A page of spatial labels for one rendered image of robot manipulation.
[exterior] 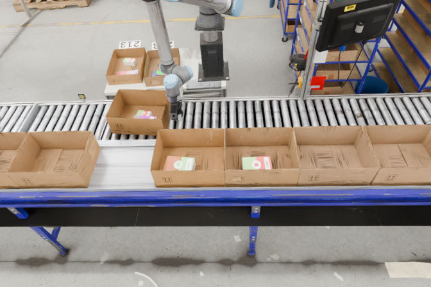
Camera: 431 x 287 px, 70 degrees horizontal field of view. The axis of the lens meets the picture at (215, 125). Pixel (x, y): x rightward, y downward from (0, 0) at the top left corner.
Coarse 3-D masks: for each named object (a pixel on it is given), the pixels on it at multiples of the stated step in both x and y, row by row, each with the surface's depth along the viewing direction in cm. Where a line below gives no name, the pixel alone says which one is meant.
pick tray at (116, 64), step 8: (128, 48) 276; (136, 48) 276; (144, 48) 275; (112, 56) 271; (120, 56) 282; (128, 56) 282; (136, 56) 282; (144, 56) 271; (112, 64) 269; (120, 64) 276; (136, 64) 274; (144, 64) 270; (112, 72) 268; (112, 80) 254; (120, 80) 254; (128, 80) 255; (136, 80) 255
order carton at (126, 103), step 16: (128, 96) 232; (144, 96) 231; (160, 96) 229; (112, 112) 219; (128, 112) 234; (160, 112) 232; (112, 128) 217; (128, 128) 215; (144, 128) 213; (160, 128) 211
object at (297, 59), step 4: (292, 56) 216; (296, 56) 215; (300, 56) 215; (304, 56) 215; (292, 60) 215; (296, 60) 214; (300, 60) 214; (304, 60) 214; (296, 64) 220; (300, 64) 219; (304, 64) 217; (296, 68) 221
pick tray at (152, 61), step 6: (174, 48) 272; (150, 54) 275; (156, 54) 276; (174, 54) 277; (150, 60) 277; (156, 60) 277; (174, 60) 275; (150, 66) 272; (156, 66) 271; (144, 72) 251; (150, 72) 265; (144, 78) 247; (150, 78) 248; (156, 78) 248; (162, 78) 248; (150, 84) 252; (156, 84) 253; (162, 84) 253
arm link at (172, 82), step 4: (168, 76) 194; (172, 76) 193; (176, 76) 193; (164, 80) 192; (168, 80) 191; (172, 80) 191; (176, 80) 191; (180, 80) 195; (164, 84) 193; (168, 84) 190; (172, 84) 190; (176, 84) 192; (180, 84) 196; (168, 88) 193; (172, 88) 193; (176, 88) 194; (168, 92) 196; (172, 92) 195; (176, 92) 196; (168, 96) 199; (172, 96) 197; (176, 96) 198
